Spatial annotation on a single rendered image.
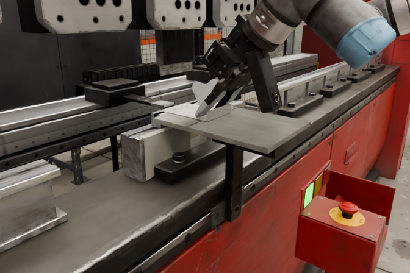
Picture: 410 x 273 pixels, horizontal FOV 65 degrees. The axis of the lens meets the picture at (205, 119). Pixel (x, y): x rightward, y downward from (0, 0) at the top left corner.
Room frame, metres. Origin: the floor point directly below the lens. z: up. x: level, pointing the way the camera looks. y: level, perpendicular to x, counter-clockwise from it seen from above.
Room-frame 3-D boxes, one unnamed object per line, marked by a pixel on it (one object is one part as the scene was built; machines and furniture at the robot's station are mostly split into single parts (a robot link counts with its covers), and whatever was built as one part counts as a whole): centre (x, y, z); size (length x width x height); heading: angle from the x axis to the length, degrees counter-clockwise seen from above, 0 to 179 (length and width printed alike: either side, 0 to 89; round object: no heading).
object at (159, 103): (0.80, 0.18, 1.01); 0.26 x 0.12 x 0.05; 51
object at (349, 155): (1.41, -0.70, 0.58); 0.15 x 0.02 x 0.07; 141
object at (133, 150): (0.76, 0.03, 0.92); 0.39 x 0.06 x 0.10; 141
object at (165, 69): (0.71, 0.06, 1.13); 0.10 x 0.02 x 0.10; 141
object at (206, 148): (0.71, -0.01, 0.89); 0.30 x 0.05 x 0.03; 141
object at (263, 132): (0.62, -0.05, 1.00); 0.26 x 0.18 x 0.01; 51
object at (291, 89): (1.70, -0.72, 0.92); 1.67 x 0.06 x 0.10; 141
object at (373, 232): (0.65, -0.33, 0.75); 0.20 x 0.16 x 0.18; 142
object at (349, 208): (0.61, -0.31, 0.79); 0.04 x 0.04 x 0.04
